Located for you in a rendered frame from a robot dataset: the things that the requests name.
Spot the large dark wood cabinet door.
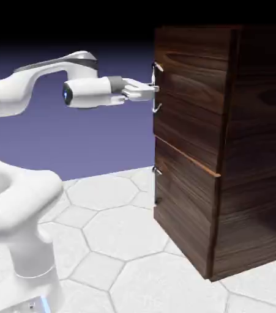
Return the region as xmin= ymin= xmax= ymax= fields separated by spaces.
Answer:
xmin=153 ymin=26 xmax=239 ymax=177

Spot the long curved metal door handle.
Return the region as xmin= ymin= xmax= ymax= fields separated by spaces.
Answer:
xmin=151 ymin=61 xmax=165 ymax=114

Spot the dark wood cabinet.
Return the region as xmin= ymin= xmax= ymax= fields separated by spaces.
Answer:
xmin=153 ymin=24 xmax=276 ymax=282

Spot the small dark wood cabinet door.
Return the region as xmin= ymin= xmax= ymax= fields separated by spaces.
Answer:
xmin=153 ymin=135 xmax=222 ymax=280

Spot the short curved metal door handle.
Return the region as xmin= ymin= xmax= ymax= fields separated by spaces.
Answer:
xmin=152 ymin=166 xmax=163 ymax=205

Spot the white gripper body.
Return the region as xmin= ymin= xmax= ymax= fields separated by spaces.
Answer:
xmin=121 ymin=78 xmax=155 ymax=102

